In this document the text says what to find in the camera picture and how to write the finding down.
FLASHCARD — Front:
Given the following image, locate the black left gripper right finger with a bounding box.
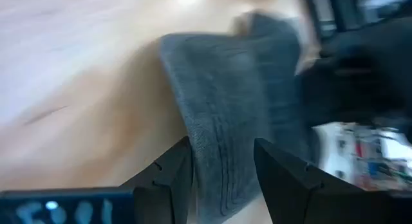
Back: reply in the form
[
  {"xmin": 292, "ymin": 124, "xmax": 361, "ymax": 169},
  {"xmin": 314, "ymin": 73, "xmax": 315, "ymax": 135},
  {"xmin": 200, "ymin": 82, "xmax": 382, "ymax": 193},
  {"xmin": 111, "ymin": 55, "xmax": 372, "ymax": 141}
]
[{"xmin": 253, "ymin": 137, "xmax": 330, "ymax": 224}]

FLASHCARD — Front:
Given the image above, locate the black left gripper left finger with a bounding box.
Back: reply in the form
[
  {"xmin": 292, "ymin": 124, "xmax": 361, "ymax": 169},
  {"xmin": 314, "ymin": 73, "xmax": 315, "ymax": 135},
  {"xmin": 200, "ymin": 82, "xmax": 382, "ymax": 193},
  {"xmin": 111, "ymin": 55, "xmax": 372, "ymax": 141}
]
[{"xmin": 119, "ymin": 135, "xmax": 194, "ymax": 224}]

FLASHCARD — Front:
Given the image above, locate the grey towel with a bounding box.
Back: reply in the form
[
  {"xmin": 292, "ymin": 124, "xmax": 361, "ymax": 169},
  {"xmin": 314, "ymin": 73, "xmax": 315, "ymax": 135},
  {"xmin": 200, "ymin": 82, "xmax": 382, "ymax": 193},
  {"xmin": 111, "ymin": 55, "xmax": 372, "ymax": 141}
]
[{"xmin": 159, "ymin": 11, "xmax": 318, "ymax": 224}]

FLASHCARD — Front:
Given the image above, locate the white colourful printed box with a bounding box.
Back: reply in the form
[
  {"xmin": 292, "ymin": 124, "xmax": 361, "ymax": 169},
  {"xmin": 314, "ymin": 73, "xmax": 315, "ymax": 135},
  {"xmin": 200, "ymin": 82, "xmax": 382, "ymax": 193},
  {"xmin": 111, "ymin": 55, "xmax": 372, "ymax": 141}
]
[{"xmin": 311, "ymin": 120, "xmax": 412, "ymax": 192}]

